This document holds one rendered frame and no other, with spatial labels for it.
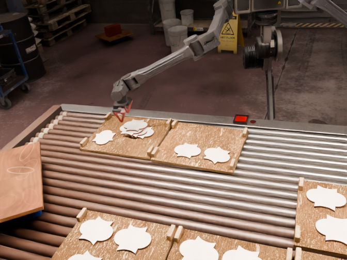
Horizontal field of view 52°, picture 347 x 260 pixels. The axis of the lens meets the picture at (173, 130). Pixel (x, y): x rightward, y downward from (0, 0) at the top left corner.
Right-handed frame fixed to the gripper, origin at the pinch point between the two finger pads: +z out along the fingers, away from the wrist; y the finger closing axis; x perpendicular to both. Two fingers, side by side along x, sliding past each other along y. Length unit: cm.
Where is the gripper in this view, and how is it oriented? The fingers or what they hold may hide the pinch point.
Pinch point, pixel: (124, 115)
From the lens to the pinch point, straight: 195.5
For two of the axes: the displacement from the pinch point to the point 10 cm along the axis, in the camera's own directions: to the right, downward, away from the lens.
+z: 0.8, 8.4, 5.4
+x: -9.7, -0.6, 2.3
